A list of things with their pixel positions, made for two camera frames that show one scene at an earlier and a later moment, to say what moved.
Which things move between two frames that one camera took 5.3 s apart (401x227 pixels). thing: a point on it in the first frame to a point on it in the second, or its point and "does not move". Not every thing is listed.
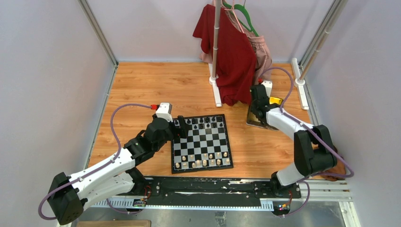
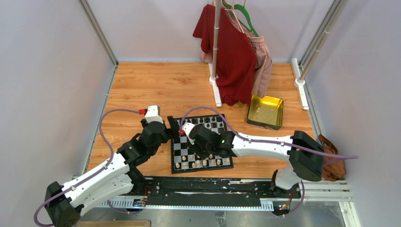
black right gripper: [252, 106] to [194, 146]
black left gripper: [180, 132] does not move
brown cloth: [339, 168] does not move
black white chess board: [206, 147] does not move
